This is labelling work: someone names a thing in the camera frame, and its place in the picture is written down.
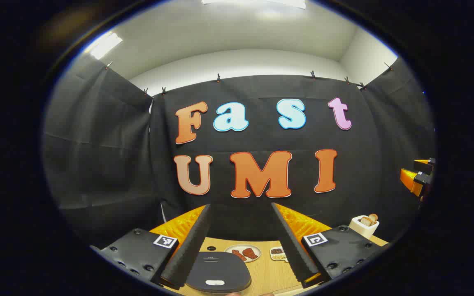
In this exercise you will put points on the ceiling light panel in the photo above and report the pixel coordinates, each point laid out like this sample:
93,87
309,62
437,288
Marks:
257,2
103,45

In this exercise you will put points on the round plate with red meat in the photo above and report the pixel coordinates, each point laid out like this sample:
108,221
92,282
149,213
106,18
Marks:
243,253

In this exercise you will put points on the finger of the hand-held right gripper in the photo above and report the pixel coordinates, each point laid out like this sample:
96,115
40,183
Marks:
426,166
422,180

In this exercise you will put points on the dark grey rice cooker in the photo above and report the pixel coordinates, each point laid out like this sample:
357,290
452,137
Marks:
220,269

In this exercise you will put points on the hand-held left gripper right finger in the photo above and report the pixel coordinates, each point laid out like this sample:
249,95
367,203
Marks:
294,250

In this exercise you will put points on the white toaster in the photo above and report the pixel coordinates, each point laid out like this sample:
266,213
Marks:
362,230

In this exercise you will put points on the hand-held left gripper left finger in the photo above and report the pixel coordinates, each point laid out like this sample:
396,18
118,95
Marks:
189,250

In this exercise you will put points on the toast bread slice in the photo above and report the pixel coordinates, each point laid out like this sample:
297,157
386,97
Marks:
365,221
373,217

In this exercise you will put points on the row of backdrop clips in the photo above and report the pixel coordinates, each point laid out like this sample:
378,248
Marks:
218,77

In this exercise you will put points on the white divided dish with beans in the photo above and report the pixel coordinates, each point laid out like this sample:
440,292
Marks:
277,253

